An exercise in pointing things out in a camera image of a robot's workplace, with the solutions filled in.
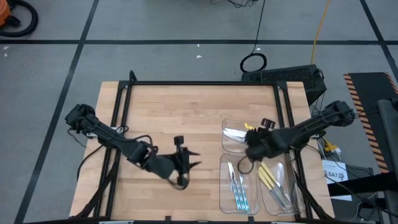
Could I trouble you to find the clear plastic bin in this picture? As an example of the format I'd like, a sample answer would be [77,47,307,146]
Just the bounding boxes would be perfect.
[258,154,306,216]
[218,153,261,216]
[221,117,277,154]

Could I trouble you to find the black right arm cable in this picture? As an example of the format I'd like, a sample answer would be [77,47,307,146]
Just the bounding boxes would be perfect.
[237,155,255,175]

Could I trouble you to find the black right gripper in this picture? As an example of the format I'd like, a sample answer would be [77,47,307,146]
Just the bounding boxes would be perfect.
[244,118,287,162]

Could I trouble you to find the orange vacuum cleaner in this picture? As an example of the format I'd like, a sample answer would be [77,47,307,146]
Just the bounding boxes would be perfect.
[0,0,12,27]

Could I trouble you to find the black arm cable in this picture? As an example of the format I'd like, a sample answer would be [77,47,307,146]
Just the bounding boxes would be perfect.
[67,126,108,182]
[237,155,255,175]

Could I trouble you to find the yellow plug cluster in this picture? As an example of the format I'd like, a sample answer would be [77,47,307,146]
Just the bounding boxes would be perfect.
[323,139,342,157]

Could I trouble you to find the yellow hanging cable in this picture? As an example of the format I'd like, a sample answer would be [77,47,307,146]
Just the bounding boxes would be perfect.
[310,0,332,65]

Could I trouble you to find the black beam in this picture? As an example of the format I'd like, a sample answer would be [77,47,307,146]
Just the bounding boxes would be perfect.
[326,172,398,197]

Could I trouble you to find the black metal table frame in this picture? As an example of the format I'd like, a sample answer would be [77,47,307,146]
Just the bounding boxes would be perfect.
[70,70,335,224]

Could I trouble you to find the black computer case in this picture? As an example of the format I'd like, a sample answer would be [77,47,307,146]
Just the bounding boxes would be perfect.
[241,63,328,107]

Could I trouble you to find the black hanging cable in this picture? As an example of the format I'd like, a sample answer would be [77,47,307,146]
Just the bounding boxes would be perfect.
[239,0,268,74]

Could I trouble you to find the black floor cable bundle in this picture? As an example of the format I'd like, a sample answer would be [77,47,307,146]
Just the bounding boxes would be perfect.
[209,0,259,9]

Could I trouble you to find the black hazard-striped ramp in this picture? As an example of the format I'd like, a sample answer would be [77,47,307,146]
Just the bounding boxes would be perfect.
[343,72,398,175]

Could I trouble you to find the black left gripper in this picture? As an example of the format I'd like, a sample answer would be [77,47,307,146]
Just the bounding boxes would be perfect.
[147,136,202,190]

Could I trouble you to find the black vacuum hose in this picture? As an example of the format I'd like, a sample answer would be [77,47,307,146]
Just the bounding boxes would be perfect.
[0,0,39,39]

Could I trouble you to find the white SA7 label sheet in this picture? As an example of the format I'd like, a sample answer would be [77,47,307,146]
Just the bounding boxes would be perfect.
[321,159,354,202]

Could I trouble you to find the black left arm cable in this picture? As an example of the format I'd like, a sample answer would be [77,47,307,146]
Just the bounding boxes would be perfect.
[67,126,108,182]

